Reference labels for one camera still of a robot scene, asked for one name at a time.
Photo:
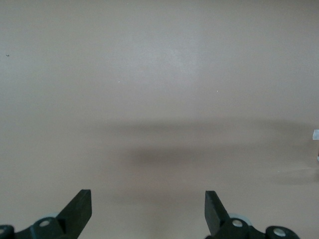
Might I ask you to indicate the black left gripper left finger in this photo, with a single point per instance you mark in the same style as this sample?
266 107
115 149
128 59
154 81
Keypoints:
74 214

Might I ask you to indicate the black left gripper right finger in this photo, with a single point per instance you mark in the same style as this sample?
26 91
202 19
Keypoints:
214 216

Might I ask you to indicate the clear plastic egg box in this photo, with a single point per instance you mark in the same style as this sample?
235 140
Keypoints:
316 134

